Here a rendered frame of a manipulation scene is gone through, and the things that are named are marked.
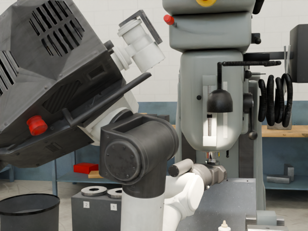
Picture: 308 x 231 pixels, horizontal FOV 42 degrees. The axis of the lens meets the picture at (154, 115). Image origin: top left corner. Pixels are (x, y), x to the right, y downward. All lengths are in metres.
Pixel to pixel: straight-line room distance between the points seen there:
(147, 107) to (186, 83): 4.42
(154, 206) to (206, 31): 0.57
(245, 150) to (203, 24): 0.68
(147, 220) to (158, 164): 0.12
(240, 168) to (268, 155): 3.91
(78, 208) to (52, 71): 0.78
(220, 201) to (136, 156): 1.02
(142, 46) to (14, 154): 0.36
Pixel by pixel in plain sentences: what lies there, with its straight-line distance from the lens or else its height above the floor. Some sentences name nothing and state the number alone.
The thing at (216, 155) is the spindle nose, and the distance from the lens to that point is 1.31.
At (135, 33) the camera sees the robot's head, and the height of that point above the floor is 1.64.
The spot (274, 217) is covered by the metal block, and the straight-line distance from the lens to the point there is 1.36.
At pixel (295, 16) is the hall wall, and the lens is 5.61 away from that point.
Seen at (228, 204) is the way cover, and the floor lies 1.02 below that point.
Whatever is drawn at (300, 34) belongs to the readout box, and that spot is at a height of 1.69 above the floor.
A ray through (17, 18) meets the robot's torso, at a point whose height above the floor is 1.66.
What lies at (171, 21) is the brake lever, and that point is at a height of 1.69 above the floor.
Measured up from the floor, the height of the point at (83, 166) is 0.33.
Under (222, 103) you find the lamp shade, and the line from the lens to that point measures 1.08.
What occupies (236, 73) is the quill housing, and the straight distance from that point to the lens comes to 1.22.
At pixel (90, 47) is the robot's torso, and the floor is 1.60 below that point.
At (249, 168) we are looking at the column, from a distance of 1.71.
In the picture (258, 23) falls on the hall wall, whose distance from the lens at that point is 5.55.
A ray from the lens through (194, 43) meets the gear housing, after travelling 1.19.
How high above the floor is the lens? 1.55
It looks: 6 degrees down
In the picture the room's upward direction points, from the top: 1 degrees counter-clockwise
